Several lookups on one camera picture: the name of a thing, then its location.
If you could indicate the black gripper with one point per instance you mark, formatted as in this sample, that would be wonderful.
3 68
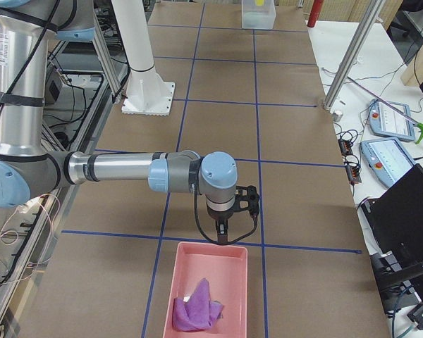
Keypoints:
220 215

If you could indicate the purple microfiber cloth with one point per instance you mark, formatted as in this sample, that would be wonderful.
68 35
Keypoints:
199 312

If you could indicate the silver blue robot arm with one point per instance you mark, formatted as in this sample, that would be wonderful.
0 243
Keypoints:
28 170

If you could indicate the pink plastic tray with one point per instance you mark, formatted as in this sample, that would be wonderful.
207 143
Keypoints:
225 267

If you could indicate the lower teach pendant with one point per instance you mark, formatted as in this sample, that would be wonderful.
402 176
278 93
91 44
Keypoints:
388 159

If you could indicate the teach pendant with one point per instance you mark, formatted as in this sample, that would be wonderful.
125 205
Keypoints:
388 159
385 122

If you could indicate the black monitor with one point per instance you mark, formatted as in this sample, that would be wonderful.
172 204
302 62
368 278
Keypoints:
396 218

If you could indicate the upper teach pendant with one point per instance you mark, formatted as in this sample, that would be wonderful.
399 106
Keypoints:
385 122

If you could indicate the translucent white plastic bin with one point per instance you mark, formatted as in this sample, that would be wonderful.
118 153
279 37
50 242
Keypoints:
258 15

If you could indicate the red fire extinguisher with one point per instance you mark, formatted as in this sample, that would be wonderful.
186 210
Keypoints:
314 13

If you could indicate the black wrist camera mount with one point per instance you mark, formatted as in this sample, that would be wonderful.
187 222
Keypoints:
247 199

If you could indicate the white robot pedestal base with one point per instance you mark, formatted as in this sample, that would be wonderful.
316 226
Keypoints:
146 92

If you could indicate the green handled grabber tool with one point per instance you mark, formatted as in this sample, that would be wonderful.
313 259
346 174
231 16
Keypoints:
386 103

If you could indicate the aluminium frame post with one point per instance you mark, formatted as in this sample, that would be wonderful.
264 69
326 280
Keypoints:
356 43

